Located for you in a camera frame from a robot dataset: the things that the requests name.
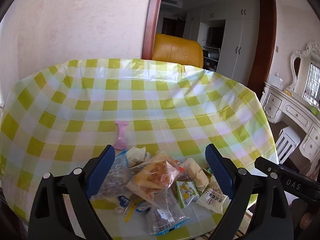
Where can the green checkered tablecloth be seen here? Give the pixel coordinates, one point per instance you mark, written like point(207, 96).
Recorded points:
point(57, 119)

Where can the ornate white mirror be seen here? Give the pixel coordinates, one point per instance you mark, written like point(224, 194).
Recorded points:
point(304, 66)

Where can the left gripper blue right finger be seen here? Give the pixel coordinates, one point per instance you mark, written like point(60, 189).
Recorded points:
point(220, 170)

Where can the clear blue edged dark packet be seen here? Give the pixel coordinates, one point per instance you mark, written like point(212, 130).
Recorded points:
point(166, 216)

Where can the grey blue large packet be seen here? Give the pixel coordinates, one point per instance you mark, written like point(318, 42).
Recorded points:
point(114, 185)

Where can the white slatted stool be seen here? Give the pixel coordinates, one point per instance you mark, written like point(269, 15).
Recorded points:
point(287, 142)

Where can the white green flower packet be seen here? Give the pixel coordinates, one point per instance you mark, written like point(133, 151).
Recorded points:
point(186, 193)

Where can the white packet red seal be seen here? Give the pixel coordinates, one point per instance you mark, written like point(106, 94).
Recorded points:
point(213, 197)

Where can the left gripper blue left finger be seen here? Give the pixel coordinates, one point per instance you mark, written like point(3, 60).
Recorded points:
point(97, 169)

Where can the white wardrobe cabinet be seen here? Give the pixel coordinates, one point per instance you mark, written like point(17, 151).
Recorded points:
point(230, 27)

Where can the pale biscuit clear packet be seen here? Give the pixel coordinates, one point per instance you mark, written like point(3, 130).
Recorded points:
point(196, 174)

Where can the small cream white packet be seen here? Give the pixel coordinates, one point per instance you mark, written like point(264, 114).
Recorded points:
point(136, 156)

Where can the orange bread clear bag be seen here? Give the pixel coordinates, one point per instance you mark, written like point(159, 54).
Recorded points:
point(152, 179)

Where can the white ornate dressing table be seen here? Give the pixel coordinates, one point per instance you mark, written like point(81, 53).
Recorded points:
point(281, 107)

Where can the pink bar wrapper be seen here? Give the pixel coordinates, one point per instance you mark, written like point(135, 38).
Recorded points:
point(120, 143)

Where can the orange leather armchair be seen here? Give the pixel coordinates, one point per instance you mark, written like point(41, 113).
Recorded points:
point(177, 50)

